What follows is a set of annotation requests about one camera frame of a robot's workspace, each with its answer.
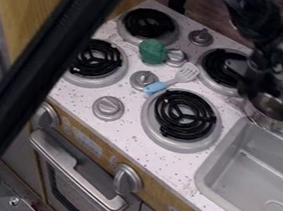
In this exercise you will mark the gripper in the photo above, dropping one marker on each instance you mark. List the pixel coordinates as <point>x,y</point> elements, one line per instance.
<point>267,43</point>

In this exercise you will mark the silver pot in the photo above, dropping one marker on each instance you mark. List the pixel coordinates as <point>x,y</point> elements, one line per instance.
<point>278,114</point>

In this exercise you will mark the toy stove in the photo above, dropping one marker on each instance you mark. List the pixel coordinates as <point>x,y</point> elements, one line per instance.
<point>178,116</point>

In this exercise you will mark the toy sink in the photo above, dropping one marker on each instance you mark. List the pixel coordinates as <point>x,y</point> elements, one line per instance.
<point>259,177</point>

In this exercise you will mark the green toy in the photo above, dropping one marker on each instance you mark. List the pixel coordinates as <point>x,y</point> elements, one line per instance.
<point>152,52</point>

